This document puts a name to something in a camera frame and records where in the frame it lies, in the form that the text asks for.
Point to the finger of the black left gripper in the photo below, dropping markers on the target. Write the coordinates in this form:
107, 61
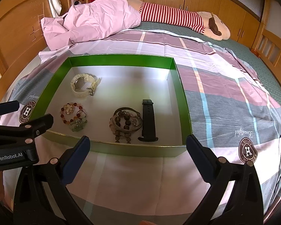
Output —
9, 107
28, 130

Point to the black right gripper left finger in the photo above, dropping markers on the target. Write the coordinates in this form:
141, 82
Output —
65, 168

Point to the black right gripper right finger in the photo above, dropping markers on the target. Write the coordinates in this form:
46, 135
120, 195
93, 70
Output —
211, 168

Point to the green stone pendant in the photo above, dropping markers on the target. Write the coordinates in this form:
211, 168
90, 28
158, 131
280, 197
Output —
78, 125

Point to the gold flower brooch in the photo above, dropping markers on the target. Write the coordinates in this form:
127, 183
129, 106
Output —
68, 109

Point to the sparkly rhinestone hoop earring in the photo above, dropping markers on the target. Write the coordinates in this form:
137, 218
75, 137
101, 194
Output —
136, 121

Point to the wooden bed headboard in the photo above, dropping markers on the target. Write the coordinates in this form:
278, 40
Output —
21, 37

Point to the white wrist watch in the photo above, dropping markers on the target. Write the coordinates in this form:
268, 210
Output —
84, 85

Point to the green cardboard box tray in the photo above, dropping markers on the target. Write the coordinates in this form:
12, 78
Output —
125, 81

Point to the green mattress cover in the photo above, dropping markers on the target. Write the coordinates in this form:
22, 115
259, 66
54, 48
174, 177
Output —
242, 52

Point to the pink crumpled pillow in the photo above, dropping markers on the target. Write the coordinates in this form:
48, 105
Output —
89, 22

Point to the wooden bed footboard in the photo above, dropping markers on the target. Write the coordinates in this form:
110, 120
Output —
267, 45

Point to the striped plush toy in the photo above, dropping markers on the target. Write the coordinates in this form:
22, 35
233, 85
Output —
205, 23

